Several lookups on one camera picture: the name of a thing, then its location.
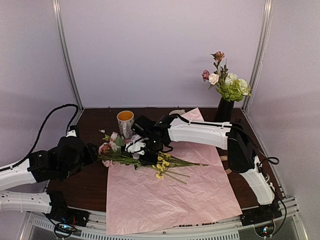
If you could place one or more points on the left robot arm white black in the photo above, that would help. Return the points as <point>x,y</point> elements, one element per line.
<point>38,167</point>

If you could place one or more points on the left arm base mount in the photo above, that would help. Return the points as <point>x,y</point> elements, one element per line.
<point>65,220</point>

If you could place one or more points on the yellow-inside floral mug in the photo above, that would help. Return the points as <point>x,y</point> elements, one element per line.
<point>125,120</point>

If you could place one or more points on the beige floral mug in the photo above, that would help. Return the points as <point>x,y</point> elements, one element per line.
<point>177,112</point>

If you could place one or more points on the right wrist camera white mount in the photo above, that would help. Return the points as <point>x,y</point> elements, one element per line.
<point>136,147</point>

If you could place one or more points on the brown pink flower bunch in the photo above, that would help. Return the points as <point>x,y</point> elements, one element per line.
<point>218,76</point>

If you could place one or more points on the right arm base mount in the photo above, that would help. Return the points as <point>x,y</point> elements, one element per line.
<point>262,219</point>

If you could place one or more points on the pink wrapping paper sheet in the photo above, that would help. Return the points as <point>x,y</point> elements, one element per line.
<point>137,201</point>

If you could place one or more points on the tan satin ribbon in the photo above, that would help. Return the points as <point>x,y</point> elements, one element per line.
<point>224,160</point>

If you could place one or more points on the left aluminium frame post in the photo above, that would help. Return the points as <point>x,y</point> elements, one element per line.
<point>65,53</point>

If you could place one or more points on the black cylindrical vase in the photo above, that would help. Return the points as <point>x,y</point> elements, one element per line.
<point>224,111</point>

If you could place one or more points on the pink peony flower stem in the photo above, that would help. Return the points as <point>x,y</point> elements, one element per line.
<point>111,155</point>

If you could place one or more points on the aluminium frame post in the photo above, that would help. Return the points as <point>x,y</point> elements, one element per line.
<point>65,53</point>
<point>260,52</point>

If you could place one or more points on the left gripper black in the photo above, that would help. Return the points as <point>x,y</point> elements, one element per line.
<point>91,156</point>

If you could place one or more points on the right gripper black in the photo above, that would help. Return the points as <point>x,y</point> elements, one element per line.
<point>152,160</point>

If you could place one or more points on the yellow small flower bunch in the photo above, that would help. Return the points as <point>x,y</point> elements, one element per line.
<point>164,165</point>

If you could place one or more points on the right aluminium frame post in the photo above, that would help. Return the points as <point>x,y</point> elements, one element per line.
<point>260,52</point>

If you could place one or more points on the green fern white flower bunch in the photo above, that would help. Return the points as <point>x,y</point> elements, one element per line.
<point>233,89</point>

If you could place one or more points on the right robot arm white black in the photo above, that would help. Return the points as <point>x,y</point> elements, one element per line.
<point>242,155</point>

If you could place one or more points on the blue hydrangea flower bunch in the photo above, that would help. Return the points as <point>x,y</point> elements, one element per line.
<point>135,137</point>

